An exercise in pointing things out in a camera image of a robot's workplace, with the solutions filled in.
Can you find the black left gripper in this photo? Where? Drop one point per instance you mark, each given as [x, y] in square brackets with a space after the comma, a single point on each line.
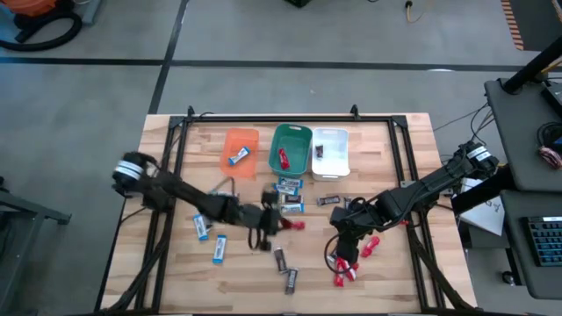
[268, 219]

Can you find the orange plastic basket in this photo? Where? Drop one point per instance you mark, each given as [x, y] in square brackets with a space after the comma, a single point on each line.
[237, 136]

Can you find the dark mat striped edge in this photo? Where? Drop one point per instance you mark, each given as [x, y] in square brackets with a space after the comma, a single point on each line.
[540, 22]

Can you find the black aluminium rig frame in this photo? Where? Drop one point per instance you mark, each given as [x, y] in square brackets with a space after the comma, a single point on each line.
[307, 119]

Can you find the orange shop vacuum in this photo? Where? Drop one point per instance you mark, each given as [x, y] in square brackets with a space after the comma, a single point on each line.
[26, 5]

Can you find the black keyboard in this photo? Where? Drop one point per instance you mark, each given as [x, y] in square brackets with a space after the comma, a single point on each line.
[546, 241]

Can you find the blue white candy bar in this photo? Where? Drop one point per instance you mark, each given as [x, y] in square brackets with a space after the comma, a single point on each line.
[219, 249]
[290, 181]
[200, 227]
[292, 208]
[239, 155]
[286, 189]

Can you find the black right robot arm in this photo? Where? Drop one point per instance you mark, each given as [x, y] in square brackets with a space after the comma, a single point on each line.
[421, 188]

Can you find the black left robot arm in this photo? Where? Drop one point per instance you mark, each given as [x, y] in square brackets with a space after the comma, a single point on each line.
[184, 193]

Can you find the black laptop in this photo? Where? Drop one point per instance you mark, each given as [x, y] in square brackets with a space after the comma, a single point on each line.
[554, 98]

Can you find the white plastic basket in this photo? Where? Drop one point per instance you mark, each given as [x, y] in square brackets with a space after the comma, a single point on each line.
[333, 162]

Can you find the green plastic basket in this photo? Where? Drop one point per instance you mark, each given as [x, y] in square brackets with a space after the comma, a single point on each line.
[292, 145]

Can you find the grey desk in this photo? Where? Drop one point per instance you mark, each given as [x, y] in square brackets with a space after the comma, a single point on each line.
[544, 281]
[518, 131]

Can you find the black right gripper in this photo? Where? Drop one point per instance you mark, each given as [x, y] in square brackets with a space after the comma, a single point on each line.
[351, 219]

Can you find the black stand pole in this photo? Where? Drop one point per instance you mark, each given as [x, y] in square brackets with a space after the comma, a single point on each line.
[535, 66]

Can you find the grey metal cart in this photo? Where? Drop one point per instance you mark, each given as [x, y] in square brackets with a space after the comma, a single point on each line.
[35, 210]

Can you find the white paper sheet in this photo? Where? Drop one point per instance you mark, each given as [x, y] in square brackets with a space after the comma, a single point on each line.
[489, 217]

